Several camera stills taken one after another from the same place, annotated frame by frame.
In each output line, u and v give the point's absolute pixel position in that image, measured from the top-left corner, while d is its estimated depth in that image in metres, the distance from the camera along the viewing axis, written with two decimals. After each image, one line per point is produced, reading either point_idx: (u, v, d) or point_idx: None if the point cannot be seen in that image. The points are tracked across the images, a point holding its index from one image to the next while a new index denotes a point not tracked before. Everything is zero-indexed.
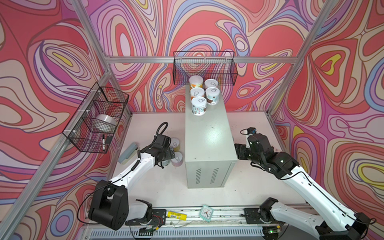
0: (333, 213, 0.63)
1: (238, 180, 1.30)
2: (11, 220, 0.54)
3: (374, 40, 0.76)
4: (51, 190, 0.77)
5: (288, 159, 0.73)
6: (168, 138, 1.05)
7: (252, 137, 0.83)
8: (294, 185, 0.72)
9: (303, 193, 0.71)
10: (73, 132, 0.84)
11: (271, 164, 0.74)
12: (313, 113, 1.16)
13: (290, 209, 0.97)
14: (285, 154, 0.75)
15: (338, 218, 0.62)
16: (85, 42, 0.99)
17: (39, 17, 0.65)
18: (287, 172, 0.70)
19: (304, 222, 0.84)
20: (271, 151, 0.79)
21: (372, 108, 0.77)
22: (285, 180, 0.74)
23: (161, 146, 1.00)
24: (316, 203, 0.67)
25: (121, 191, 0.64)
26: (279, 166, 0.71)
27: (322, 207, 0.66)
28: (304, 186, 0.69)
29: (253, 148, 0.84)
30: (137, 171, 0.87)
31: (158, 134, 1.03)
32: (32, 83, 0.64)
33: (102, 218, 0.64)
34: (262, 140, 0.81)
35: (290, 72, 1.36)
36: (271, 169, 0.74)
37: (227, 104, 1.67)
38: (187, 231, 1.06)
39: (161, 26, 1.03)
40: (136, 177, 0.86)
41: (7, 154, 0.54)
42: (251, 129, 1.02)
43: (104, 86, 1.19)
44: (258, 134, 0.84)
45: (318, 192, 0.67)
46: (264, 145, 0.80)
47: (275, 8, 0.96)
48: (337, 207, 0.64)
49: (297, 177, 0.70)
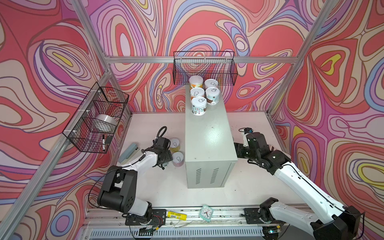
0: (320, 204, 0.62)
1: (238, 180, 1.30)
2: (11, 220, 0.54)
3: (374, 41, 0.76)
4: (51, 190, 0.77)
5: (281, 155, 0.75)
6: (167, 141, 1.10)
7: (250, 135, 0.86)
8: (285, 179, 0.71)
9: (293, 186, 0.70)
10: (73, 132, 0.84)
11: (265, 159, 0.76)
12: (313, 113, 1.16)
13: (289, 207, 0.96)
14: (279, 151, 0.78)
15: (325, 208, 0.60)
16: (85, 42, 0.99)
17: (39, 17, 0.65)
18: (278, 167, 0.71)
19: (300, 219, 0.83)
20: (266, 149, 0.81)
21: (372, 108, 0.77)
22: (277, 177, 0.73)
23: (162, 147, 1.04)
24: (304, 195, 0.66)
25: (131, 174, 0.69)
26: (271, 161, 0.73)
27: (310, 199, 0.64)
28: (294, 179, 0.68)
29: (251, 145, 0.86)
30: (144, 161, 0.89)
31: (159, 137, 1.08)
32: (33, 84, 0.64)
33: (110, 202, 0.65)
34: (259, 137, 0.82)
35: (290, 72, 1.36)
36: (264, 165, 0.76)
37: (227, 104, 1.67)
38: (187, 231, 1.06)
39: (161, 26, 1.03)
40: (143, 166, 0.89)
41: (7, 154, 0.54)
42: (248, 129, 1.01)
43: (104, 86, 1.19)
44: (256, 132, 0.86)
45: (306, 184, 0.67)
46: (260, 142, 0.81)
47: (276, 8, 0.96)
48: (325, 199, 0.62)
49: (287, 171, 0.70)
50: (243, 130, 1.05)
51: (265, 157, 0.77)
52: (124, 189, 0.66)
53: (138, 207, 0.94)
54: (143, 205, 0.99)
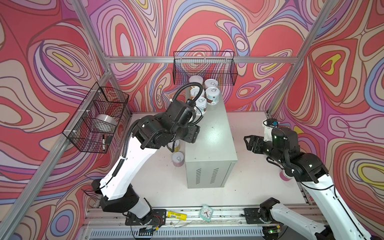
0: (349, 232, 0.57)
1: (238, 180, 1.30)
2: (11, 221, 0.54)
3: (374, 41, 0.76)
4: (51, 190, 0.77)
5: (319, 163, 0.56)
6: (189, 113, 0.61)
7: (278, 131, 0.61)
8: (314, 194, 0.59)
9: (321, 202, 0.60)
10: (73, 132, 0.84)
11: (296, 165, 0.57)
12: (313, 113, 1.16)
13: (291, 211, 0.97)
14: (315, 156, 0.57)
15: (354, 238, 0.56)
16: (86, 42, 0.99)
17: (39, 17, 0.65)
18: (314, 180, 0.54)
19: (304, 228, 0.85)
20: (297, 151, 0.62)
21: (371, 108, 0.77)
22: (304, 184, 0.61)
23: (171, 123, 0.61)
24: (333, 217, 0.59)
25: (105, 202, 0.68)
26: (306, 170, 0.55)
27: (338, 223, 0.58)
28: (327, 198, 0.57)
29: (275, 143, 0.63)
30: (122, 176, 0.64)
31: (174, 102, 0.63)
32: (32, 83, 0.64)
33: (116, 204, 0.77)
34: (292, 136, 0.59)
35: (290, 72, 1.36)
36: (294, 172, 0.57)
37: (227, 104, 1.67)
38: (187, 231, 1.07)
39: (161, 26, 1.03)
40: (128, 176, 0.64)
41: (7, 154, 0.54)
42: (272, 120, 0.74)
43: (104, 86, 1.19)
44: (286, 128, 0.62)
45: (340, 207, 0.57)
46: (292, 143, 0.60)
47: (276, 8, 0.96)
48: (356, 227, 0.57)
49: (325, 188, 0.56)
50: (264, 121, 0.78)
51: (295, 162, 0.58)
52: (113, 206, 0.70)
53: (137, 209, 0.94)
54: (143, 210, 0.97)
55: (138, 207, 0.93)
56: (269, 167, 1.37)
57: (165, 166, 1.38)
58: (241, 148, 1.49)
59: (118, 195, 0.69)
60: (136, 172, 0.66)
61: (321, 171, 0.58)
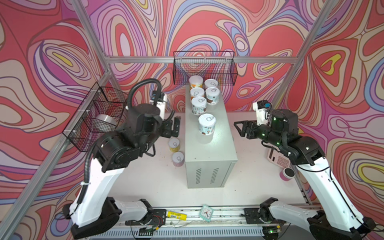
0: (343, 214, 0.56)
1: (238, 180, 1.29)
2: (11, 220, 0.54)
3: (374, 41, 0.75)
4: (51, 190, 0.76)
5: (315, 146, 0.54)
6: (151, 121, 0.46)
7: (278, 113, 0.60)
8: (309, 177, 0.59)
9: (316, 185, 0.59)
10: (73, 132, 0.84)
11: (292, 147, 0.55)
12: (313, 113, 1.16)
13: (287, 205, 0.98)
14: (312, 139, 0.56)
15: (347, 220, 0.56)
16: (85, 42, 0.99)
17: (39, 17, 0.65)
18: (311, 162, 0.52)
19: (298, 216, 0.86)
20: (295, 135, 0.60)
21: (372, 108, 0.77)
22: (299, 168, 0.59)
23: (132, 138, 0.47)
24: (326, 200, 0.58)
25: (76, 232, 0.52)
26: (303, 153, 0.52)
27: (333, 207, 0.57)
28: (322, 181, 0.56)
29: (273, 125, 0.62)
30: (91, 200, 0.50)
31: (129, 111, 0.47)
32: (33, 84, 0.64)
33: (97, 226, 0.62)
34: (292, 118, 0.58)
35: (290, 72, 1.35)
36: (290, 155, 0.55)
37: (227, 104, 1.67)
38: (187, 231, 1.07)
39: (161, 26, 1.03)
40: (99, 197, 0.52)
41: (7, 154, 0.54)
42: (264, 103, 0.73)
43: (104, 85, 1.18)
44: (287, 111, 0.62)
45: (335, 190, 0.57)
46: (291, 125, 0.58)
47: (276, 7, 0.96)
48: (349, 209, 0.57)
49: (320, 171, 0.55)
50: (255, 103, 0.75)
51: (292, 145, 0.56)
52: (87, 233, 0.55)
53: (133, 215, 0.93)
54: (139, 213, 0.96)
55: (131, 215, 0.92)
56: (269, 167, 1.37)
57: (165, 166, 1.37)
58: (241, 148, 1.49)
59: (91, 220, 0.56)
60: (106, 193, 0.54)
61: (317, 154, 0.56)
